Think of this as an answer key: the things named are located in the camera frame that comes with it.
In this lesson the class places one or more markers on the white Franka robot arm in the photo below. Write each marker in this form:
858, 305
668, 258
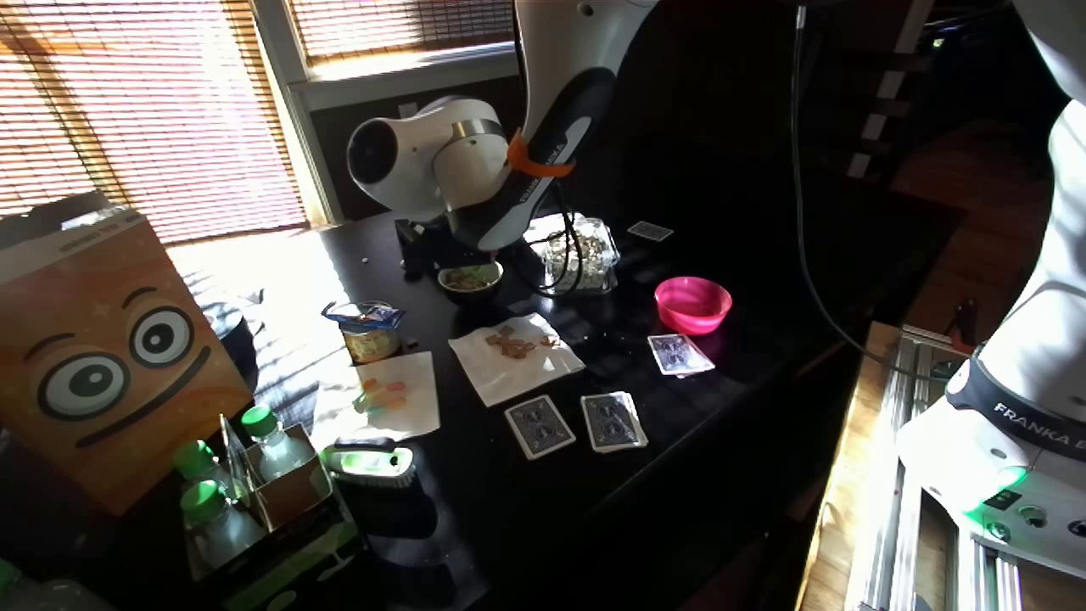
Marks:
394, 159

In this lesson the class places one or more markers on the tin can with blue label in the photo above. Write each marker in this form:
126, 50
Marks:
370, 333

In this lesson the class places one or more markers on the black round container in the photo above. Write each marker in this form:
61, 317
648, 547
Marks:
238, 350

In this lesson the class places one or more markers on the clear plastic snack container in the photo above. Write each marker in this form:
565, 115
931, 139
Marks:
595, 255

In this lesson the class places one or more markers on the metal rail frame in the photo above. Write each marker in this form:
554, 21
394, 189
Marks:
892, 530

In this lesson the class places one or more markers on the black rack with white labels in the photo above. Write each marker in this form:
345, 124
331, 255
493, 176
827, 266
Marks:
892, 85

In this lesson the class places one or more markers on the green cap clear bottle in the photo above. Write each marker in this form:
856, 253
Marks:
276, 452
208, 514
193, 463

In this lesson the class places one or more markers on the orange cardboard box with face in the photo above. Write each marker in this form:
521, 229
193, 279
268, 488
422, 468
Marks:
103, 361

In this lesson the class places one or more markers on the purple back playing card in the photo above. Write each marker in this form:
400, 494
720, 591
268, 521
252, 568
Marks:
680, 354

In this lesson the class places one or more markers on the brown slatted window blind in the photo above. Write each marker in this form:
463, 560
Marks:
147, 115
394, 21

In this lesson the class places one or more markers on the blue back playing card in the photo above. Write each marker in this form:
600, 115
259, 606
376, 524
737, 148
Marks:
612, 422
648, 229
542, 429

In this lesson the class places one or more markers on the green black bottle carrier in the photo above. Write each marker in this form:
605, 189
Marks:
305, 546

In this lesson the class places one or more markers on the black tray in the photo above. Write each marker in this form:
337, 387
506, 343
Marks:
410, 255

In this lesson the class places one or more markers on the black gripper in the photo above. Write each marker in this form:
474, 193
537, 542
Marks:
468, 231

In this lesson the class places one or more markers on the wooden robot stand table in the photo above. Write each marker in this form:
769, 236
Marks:
841, 496

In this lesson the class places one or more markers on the brown snack pieces pile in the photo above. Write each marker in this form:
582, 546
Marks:
517, 343

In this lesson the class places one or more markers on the white serviette with orange print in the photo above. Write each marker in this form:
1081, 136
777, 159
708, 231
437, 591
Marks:
394, 396

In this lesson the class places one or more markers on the plain white serviette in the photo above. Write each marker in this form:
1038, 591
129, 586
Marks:
514, 378

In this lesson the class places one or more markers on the white green small device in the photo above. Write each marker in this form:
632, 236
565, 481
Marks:
367, 463

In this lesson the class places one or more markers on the pink plastic bowl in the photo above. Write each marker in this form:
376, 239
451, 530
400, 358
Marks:
692, 308

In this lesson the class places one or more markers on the small bowl with snack pieces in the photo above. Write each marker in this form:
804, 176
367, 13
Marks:
468, 279

